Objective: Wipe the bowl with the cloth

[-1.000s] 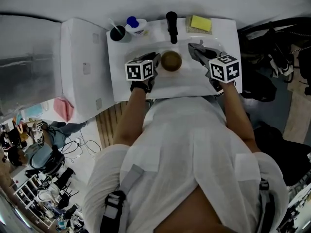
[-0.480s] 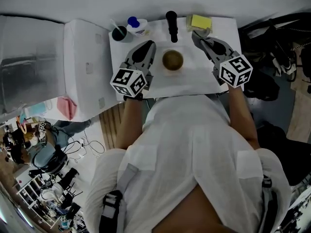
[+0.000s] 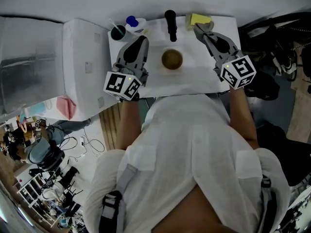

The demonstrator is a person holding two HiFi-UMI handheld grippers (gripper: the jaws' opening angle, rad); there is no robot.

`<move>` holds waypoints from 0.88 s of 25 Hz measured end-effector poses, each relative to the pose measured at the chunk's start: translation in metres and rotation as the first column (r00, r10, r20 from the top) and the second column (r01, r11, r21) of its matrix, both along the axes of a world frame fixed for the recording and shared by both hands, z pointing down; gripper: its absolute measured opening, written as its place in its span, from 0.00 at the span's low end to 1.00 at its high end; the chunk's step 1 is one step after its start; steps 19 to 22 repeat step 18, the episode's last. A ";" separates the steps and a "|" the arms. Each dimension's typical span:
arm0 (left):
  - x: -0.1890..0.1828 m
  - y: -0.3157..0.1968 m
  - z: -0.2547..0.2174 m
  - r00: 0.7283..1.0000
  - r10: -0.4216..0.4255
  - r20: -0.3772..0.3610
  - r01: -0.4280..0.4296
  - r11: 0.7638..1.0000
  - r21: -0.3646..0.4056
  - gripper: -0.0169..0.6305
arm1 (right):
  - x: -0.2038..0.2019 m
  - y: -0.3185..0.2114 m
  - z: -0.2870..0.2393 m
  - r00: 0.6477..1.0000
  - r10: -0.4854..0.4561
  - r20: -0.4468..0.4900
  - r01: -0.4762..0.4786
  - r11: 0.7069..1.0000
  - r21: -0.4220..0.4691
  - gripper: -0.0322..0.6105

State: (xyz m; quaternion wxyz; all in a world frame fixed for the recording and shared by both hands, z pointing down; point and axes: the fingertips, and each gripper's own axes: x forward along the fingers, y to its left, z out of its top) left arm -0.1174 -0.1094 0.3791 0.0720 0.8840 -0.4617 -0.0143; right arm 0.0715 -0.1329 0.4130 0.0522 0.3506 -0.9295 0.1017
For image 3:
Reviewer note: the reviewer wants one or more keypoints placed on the white toothbrush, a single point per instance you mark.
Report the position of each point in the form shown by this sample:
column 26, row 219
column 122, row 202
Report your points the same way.
column 114, row 24

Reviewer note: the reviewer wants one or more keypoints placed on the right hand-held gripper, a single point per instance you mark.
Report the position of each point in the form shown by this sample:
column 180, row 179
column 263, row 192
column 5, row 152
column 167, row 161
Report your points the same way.
column 239, row 71

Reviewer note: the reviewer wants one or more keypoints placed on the black faucet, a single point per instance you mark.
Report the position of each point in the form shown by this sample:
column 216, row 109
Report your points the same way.
column 170, row 23

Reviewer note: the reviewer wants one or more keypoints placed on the white sink basin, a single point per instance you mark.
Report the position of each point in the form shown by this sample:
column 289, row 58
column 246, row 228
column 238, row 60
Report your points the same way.
column 194, row 81

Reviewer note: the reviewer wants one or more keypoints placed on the grey plastic-covered appliance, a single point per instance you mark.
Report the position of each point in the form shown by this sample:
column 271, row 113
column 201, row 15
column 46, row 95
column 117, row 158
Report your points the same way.
column 29, row 62

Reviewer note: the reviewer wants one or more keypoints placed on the dark green cup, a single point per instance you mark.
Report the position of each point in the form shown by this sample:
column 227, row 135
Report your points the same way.
column 119, row 34

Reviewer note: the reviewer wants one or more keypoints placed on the white shelf rack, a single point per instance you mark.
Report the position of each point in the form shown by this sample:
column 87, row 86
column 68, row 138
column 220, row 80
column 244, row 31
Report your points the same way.
column 36, row 198

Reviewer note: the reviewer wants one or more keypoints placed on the person's white shirt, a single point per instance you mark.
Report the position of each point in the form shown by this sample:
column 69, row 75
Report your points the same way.
column 184, row 142

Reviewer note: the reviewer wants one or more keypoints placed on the large black bag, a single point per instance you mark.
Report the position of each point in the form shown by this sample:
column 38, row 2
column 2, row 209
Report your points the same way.
column 286, row 154

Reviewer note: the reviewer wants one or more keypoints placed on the person's right forearm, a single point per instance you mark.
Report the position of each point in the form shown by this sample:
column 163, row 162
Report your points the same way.
column 243, row 118

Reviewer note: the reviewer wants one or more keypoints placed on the tan floor mat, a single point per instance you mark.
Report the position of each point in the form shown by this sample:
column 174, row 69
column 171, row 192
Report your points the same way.
column 300, row 115

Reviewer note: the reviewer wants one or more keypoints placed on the brown round bowl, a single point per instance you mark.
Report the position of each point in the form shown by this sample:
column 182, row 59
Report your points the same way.
column 172, row 59

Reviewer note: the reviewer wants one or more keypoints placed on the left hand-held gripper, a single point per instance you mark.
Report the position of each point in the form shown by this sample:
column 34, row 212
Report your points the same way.
column 121, row 84

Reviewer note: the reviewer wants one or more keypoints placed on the white power strip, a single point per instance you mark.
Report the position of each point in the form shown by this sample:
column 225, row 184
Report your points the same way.
column 82, row 141

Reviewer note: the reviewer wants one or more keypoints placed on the yellow sponge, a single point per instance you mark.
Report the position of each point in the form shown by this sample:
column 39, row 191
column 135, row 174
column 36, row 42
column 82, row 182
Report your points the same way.
column 198, row 18
column 188, row 24

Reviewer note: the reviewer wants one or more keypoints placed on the person's left forearm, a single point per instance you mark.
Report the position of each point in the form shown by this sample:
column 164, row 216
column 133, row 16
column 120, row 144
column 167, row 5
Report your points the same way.
column 128, row 125

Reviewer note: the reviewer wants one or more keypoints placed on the light blue face mask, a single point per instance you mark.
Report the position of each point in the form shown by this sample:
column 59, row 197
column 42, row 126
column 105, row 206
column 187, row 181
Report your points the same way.
column 40, row 109

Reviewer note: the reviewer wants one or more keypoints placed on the person's bare chest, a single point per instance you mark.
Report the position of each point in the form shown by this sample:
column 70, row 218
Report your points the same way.
column 199, row 215

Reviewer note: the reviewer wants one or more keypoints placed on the blue-pump soap bottle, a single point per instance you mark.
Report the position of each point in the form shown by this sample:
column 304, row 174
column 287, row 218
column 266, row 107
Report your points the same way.
column 136, row 25

